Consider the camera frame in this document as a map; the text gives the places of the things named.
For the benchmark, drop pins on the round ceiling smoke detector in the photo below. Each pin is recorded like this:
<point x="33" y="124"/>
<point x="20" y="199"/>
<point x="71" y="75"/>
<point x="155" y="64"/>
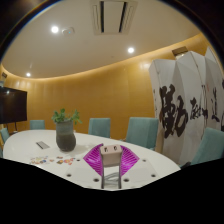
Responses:
<point x="67" y="31"/>

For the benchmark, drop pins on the teal upholstered chair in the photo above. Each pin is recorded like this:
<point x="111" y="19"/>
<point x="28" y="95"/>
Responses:
<point x="142" y="132"/>
<point x="4" y="135"/>
<point x="210" y="146"/>
<point x="37" y="124"/>
<point x="99" y="127"/>

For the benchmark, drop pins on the small colourful stickers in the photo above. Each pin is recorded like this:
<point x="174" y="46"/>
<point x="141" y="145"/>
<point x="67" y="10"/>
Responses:
<point x="68" y="161"/>

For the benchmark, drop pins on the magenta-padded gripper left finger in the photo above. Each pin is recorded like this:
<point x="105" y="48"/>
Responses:
<point x="91" y="160"/>

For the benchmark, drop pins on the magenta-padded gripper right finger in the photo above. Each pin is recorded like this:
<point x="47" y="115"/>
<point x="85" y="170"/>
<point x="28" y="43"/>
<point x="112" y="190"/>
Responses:
<point x="130" y="161"/>

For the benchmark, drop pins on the white folding screen with calligraphy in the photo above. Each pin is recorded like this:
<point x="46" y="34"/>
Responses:
<point x="186" y="100"/>

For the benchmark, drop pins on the black flat screen television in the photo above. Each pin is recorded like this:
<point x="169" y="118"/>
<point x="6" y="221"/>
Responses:
<point x="12" y="105"/>

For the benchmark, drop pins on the ceiling air conditioner vent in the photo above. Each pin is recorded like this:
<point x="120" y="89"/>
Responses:
<point x="113" y="16"/>

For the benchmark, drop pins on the dark flat rectangular card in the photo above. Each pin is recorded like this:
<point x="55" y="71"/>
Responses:
<point x="42" y="145"/>

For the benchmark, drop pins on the recessed ceiling lights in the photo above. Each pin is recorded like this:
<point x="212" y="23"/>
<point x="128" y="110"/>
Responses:
<point x="54" y="29"/>

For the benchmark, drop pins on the potted plant in dark vase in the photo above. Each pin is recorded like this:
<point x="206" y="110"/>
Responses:
<point x="65" y="136"/>

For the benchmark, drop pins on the small pinkish block charger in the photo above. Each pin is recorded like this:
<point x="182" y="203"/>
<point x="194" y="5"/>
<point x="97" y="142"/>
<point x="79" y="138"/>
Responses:
<point x="111" y="156"/>

